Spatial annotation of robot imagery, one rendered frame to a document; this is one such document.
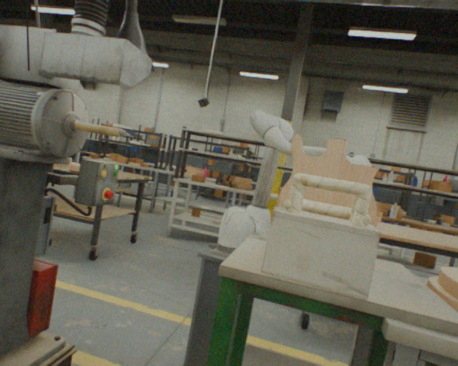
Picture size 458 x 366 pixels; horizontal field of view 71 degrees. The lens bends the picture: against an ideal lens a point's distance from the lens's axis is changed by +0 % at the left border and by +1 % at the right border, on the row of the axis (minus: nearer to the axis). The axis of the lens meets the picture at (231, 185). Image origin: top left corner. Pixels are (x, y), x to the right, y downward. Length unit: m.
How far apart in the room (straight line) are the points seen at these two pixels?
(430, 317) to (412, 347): 0.09
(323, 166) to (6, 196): 1.17
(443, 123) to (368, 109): 2.45
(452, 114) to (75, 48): 12.59
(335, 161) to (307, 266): 0.48
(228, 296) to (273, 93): 11.80
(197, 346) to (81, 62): 1.53
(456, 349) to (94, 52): 1.25
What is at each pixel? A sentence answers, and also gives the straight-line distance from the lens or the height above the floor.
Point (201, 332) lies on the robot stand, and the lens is 1.95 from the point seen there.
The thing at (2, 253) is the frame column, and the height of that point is 0.73.
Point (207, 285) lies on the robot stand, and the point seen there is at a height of 0.53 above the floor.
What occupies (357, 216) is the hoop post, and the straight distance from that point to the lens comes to 0.86.
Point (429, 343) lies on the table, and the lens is 0.92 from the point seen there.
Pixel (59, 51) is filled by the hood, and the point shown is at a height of 1.47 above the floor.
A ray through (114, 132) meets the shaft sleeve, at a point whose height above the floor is 1.25.
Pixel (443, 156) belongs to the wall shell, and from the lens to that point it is 12.91.
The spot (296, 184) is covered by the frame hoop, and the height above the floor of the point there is 1.18.
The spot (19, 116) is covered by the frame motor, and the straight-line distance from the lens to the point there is 1.35.
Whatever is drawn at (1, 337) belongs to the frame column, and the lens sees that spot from 1.66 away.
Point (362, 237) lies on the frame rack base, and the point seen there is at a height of 1.08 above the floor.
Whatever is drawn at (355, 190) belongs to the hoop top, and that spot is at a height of 1.19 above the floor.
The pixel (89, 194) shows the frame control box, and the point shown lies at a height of 0.97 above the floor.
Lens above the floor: 1.19
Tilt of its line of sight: 3 degrees down
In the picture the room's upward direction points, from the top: 10 degrees clockwise
